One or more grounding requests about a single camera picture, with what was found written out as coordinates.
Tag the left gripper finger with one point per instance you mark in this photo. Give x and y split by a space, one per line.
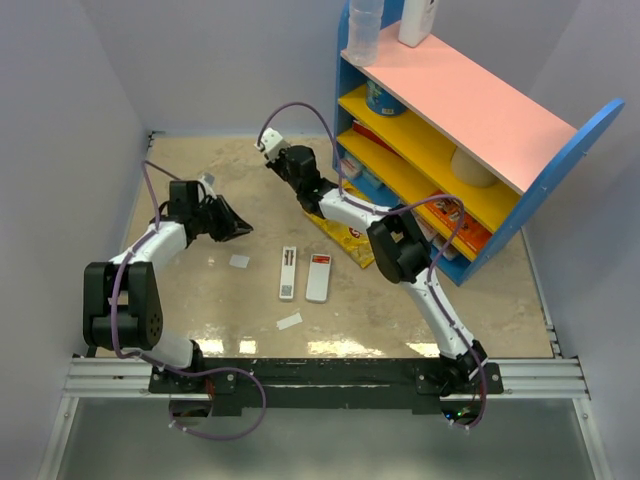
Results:
228 232
227 216

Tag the brown paper roll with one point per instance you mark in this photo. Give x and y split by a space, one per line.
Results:
469 171

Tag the grey button remote control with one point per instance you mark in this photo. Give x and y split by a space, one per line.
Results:
318 282

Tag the pack of tissue packets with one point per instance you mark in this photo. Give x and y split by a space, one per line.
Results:
353 170

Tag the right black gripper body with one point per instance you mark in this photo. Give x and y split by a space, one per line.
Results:
281 166

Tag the red flat box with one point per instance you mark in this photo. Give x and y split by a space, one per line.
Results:
363 130

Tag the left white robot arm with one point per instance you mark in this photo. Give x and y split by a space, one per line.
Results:
122 309

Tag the red orange battery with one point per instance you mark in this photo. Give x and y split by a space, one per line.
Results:
321 259

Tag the white long remote control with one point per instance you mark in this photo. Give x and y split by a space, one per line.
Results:
287 276

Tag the white battery cover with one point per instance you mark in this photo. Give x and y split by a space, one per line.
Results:
289 321
239 261

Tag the aluminium rail frame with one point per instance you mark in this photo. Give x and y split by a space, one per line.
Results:
109 426

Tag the yellow Lays chip bag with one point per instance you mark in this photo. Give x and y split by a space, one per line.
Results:
353 242

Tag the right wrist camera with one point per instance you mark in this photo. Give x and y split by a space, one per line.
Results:
270 144

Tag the blue snack can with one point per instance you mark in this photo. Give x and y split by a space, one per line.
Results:
381 102

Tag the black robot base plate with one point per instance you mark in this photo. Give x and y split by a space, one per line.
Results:
415 384

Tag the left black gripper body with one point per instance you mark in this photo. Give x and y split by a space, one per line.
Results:
212 216

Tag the clear plastic bottle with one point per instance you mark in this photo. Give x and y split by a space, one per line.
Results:
364 25

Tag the white plastic container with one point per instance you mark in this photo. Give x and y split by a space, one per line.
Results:
416 21

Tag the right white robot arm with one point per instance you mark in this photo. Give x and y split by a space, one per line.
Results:
401 253

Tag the blue yellow pink shelf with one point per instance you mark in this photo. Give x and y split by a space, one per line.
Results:
454 102

